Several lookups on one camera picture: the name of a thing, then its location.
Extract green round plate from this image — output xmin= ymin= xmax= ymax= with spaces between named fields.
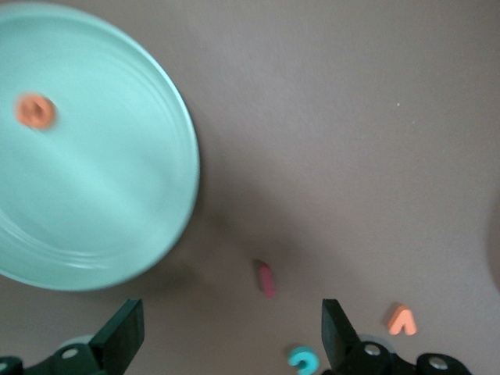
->
xmin=0 ymin=3 xmax=201 ymax=292

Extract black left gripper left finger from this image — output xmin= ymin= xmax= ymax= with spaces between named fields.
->
xmin=25 ymin=298 xmax=145 ymax=375

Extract orange foam letter v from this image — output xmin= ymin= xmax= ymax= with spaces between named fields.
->
xmin=387 ymin=303 xmax=418 ymax=336

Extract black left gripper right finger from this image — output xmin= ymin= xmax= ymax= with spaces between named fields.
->
xmin=321 ymin=298 xmax=421 ymax=375

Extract teal foam letter c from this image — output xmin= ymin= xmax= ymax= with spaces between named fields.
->
xmin=287 ymin=345 xmax=320 ymax=375

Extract maroon foam letter l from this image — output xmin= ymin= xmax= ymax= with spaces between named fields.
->
xmin=254 ymin=259 xmax=277 ymax=298

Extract orange foam letter e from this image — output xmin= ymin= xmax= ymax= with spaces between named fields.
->
xmin=14 ymin=92 xmax=58 ymax=130

